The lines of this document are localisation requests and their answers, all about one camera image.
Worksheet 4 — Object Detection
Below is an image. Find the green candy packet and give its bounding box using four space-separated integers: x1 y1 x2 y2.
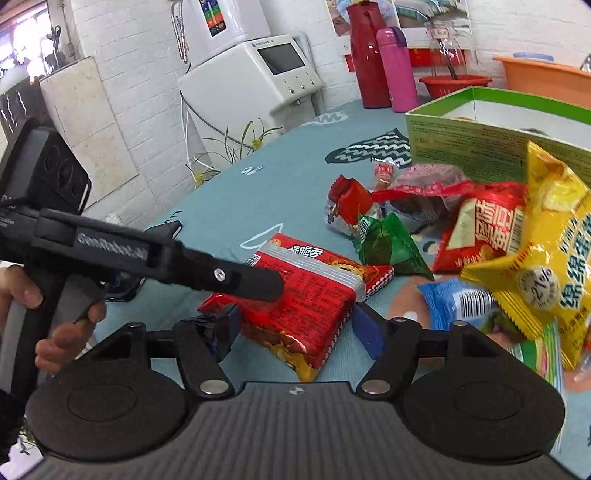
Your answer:
355 211 435 281

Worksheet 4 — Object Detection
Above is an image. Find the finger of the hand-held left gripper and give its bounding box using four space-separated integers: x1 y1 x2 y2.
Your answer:
172 242 285 304

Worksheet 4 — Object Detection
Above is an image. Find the red instant noodle packet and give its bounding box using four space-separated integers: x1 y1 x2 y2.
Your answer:
198 233 395 383

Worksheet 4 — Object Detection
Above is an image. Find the clear bag with red strips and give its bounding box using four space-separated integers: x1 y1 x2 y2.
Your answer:
372 164 476 222

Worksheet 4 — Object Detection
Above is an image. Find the small red wrapped candy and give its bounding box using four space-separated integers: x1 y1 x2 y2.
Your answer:
372 158 400 186

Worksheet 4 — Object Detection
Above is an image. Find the red plastic basin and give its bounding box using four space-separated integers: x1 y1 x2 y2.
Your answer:
419 74 494 100

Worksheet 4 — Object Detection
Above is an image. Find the blue snack packet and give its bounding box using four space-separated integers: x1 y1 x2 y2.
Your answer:
417 277 502 332

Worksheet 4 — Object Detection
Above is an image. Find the teal printed tablecloth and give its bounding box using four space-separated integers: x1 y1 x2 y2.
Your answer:
95 99 591 398

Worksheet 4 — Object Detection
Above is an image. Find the orange plastic basin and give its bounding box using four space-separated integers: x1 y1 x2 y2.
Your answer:
493 53 591 109

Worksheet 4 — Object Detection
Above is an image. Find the pink bottle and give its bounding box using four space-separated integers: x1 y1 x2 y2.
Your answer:
376 26 419 113

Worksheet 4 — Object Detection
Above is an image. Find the white water purifier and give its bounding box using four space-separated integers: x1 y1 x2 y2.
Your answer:
170 0 271 65

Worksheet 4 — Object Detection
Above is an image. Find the green and white snack packet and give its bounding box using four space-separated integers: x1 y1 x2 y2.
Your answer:
480 314 566 398

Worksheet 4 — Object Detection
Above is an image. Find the green cardboard box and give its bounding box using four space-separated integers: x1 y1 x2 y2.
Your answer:
405 85 591 197

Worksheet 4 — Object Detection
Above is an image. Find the red thermos jug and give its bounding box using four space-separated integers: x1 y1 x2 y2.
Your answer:
346 0 393 109

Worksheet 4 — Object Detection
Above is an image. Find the glass pitcher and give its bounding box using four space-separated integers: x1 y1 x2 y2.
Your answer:
424 19 478 79

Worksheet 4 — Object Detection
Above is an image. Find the red and white candy packet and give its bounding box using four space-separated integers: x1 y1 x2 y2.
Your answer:
325 174 382 237

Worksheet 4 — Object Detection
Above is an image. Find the person's left hand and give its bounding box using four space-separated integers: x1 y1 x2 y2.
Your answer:
0 265 108 374

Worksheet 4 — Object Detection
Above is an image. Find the marble slab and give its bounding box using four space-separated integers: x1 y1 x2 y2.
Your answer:
39 56 139 208

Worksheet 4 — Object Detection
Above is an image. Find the yellow snack packet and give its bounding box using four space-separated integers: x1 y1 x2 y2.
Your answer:
461 140 591 371

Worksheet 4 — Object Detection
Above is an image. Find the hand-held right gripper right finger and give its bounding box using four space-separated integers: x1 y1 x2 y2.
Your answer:
352 302 513 398

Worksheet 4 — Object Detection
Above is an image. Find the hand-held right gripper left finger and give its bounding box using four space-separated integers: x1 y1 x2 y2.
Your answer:
81 302 243 398

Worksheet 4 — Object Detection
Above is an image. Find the white appliance with screen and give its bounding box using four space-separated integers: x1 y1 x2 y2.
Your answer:
178 33 326 134

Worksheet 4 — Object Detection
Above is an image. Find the wall poster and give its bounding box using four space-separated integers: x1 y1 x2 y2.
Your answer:
325 0 472 38

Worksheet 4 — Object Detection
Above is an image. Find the red snack packet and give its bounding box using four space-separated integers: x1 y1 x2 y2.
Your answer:
431 181 529 274

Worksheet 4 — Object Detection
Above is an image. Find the dark stirring stick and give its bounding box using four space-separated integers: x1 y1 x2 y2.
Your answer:
436 39 460 81

